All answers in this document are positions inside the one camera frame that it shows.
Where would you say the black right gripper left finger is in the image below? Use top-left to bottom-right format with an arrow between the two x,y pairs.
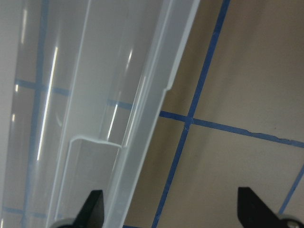
72,190 -> 105,228

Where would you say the clear plastic box lid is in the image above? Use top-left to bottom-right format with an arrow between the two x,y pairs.
0,0 -> 199,228

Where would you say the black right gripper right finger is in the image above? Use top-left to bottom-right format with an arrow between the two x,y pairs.
237,187 -> 285,228

